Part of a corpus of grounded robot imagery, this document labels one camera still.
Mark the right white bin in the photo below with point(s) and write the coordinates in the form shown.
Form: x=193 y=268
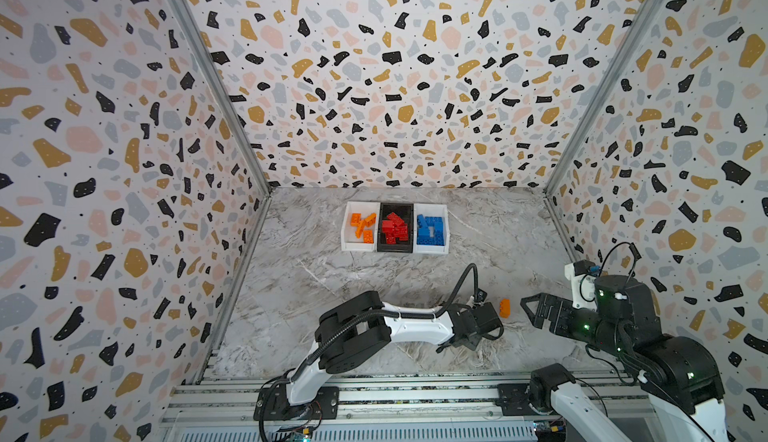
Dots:
x=431 y=210

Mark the right corner aluminium post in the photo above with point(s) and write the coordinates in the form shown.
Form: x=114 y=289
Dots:
x=634 y=36

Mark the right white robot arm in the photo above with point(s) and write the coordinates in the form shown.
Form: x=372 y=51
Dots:
x=678 y=373

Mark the corner aluminium post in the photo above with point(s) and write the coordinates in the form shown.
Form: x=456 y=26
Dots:
x=634 y=36
x=204 y=62

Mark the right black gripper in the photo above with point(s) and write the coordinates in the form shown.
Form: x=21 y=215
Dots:
x=564 y=311

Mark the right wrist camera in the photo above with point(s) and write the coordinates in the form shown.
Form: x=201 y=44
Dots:
x=581 y=275

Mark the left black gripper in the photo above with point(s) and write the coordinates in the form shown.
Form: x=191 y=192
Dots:
x=476 y=342

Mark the black middle bin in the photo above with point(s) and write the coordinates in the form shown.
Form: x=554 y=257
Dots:
x=403 y=210

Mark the blue lego brick pair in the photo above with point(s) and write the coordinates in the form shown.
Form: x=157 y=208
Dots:
x=437 y=223

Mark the left white bin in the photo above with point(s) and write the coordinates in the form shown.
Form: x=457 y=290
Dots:
x=348 y=240

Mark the white bin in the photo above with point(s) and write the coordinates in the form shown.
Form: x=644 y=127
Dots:
x=431 y=210
x=348 y=240

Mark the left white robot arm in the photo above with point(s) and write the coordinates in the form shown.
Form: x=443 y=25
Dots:
x=355 y=331

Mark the left corner aluminium post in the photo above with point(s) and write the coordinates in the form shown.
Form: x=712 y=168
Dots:
x=204 y=62

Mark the small red lego brick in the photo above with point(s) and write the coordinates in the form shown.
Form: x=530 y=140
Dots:
x=388 y=226

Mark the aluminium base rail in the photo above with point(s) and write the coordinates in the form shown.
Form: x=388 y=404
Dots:
x=454 y=404

